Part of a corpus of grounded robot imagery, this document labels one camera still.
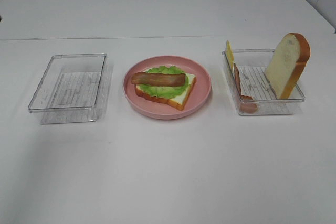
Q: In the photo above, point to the clear plastic tray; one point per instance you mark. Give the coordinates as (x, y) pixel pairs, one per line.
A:
(73, 89)
(251, 65)

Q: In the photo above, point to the yellow cheese slice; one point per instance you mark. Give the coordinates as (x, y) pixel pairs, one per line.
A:
(230, 56)

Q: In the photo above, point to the green lettuce leaf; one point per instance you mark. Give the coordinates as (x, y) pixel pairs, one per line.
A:
(167, 92)

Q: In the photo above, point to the bacon strip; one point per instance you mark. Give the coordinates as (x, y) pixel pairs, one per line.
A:
(159, 79)
(244, 104)

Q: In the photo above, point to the clear right plastic tray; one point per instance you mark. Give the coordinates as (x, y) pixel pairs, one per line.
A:
(251, 65)

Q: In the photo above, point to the pink round plate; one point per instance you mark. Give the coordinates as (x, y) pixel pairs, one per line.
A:
(197, 98)

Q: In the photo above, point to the bread slice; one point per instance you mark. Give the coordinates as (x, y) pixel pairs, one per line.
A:
(287, 64)
(178, 102)

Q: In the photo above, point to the clear left plastic tray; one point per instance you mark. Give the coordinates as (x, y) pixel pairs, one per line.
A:
(73, 89)

